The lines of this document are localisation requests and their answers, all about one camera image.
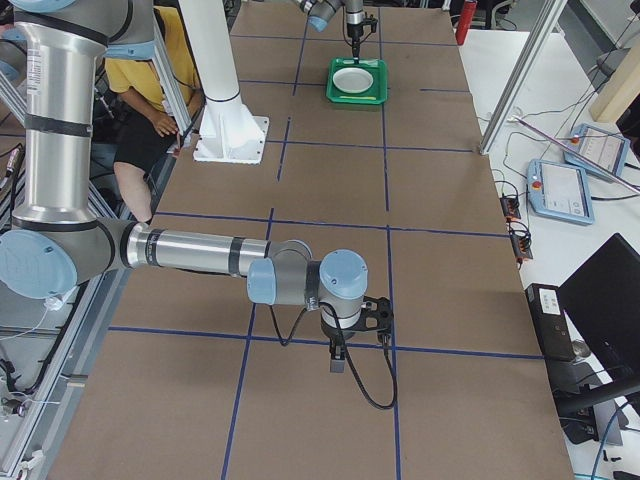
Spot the black monitor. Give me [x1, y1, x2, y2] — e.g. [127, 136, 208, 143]
[556, 233, 639, 416]

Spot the grey aluminium frame post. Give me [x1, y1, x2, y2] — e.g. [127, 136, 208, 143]
[479, 0, 568, 155]

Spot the red cylinder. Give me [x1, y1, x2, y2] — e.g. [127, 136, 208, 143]
[455, 0, 477, 46]

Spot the black computer box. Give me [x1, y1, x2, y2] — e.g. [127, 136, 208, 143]
[525, 283, 576, 362]

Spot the green plastic tray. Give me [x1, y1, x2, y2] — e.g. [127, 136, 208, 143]
[326, 57, 388, 106]

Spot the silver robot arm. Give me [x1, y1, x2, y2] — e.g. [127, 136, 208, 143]
[295, 0, 367, 63]
[1, 1, 370, 372]

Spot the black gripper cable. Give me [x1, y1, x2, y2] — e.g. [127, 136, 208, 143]
[268, 299, 399, 412]

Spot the blue teach pendant near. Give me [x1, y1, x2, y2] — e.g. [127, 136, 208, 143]
[527, 159, 595, 225]

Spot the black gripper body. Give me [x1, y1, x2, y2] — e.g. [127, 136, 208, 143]
[321, 320, 355, 373]
[346, 23, 362, 49]

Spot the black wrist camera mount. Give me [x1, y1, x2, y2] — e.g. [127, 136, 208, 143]
[361, 14, 378, 35]
[359, 296, 394, 346]

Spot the blue teach pendant far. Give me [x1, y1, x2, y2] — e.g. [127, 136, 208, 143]
[564, 123, 630, 180]

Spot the white round plate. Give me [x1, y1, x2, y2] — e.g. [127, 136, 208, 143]
[332, 67, 374, 94]

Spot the person in yellow shirt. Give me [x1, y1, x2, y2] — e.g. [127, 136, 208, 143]
[105, 6, 204, 223]

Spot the blue teach pendant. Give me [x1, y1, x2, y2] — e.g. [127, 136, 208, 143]
[564, 123, 630, 180]
[527, 159, 595, 225]

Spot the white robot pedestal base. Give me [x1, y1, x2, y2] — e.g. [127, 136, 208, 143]
[179, 0, 269, 165]

